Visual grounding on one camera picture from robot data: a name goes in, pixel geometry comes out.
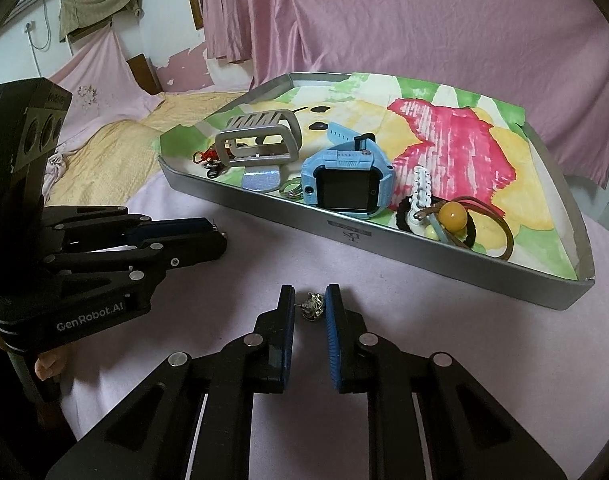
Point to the pink tablecloth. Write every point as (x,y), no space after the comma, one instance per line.
(234,280)

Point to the blue smartwatch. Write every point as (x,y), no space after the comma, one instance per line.
(354,160)

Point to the pink tied curtain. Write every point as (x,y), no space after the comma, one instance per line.
(229,10)

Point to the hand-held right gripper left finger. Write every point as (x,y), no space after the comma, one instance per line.
(284,355)

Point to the pink bed cloth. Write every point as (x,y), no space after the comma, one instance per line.
(99,75)

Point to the beige hanging cloth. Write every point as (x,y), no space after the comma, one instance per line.
(99,5)

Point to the pink backdrop sheet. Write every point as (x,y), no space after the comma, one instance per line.
(409,20)

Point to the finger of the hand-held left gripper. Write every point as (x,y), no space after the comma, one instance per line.
(194,250)
(174,227)

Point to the wooden headboard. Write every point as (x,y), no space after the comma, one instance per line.
(143,74)

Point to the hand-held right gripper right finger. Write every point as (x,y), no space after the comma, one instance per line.
(334,355)

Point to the grey hair claw clip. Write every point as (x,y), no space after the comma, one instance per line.
(272,156)

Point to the person's left hand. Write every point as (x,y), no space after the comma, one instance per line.
(49,365)

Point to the white hair clip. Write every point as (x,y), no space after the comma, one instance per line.
(422,185)

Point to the colourful painted paper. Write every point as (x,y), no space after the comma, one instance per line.
(459,150)

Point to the yellow blanket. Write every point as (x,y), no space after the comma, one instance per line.
(134,140)

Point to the white air conditioner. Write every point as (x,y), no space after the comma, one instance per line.
(24,5)

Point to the grey cardboard box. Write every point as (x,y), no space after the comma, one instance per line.
(284,220)

